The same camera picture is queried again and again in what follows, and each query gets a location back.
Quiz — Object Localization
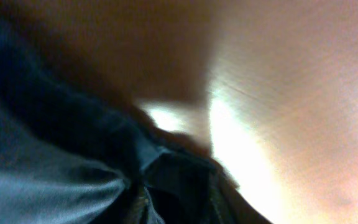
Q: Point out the dark blue shorts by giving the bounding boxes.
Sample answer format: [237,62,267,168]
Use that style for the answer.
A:
[0,12,239,224]

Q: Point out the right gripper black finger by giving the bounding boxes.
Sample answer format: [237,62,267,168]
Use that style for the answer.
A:
[141,150,269,224]

